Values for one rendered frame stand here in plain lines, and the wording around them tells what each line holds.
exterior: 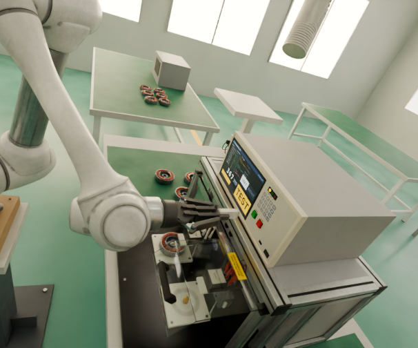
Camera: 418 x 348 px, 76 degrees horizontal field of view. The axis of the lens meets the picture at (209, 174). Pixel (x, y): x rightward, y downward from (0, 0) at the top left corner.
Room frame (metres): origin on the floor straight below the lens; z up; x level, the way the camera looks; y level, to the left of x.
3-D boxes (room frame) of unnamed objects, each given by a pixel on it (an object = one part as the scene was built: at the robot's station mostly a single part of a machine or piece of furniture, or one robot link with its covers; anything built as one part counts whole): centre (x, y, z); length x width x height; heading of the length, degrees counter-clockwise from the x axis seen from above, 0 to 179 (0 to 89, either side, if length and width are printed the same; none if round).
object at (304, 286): (0.84, -0.30, 1.09); 0.68 x 0.44 x 0.05; 30
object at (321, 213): (0.83, -0.31, 1.22); 0.44 x 0.39 x 0.20; 30
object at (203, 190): (0.73, -0.11, 1.03); 0.62 x 0.01 x 0.03; 30
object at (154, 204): (0.51, 0.11, 1.18); 0.09 x 0.06 x 0.09; 30
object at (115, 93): (2.84, 0.99, 0.38); 1.85 x 1.10 x 0.75; 30
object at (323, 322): (0.60, -0.53, 0.91); 0.28 x 0.03 x 0.32; 120
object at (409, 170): (4.04, -1.96, 0.38); 2.10 x 0.90 x 0.75; 30
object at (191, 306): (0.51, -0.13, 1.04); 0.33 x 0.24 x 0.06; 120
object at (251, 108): (1.75, -0.08, 0.98); 0.37 x 0.35 x 0.46; 30
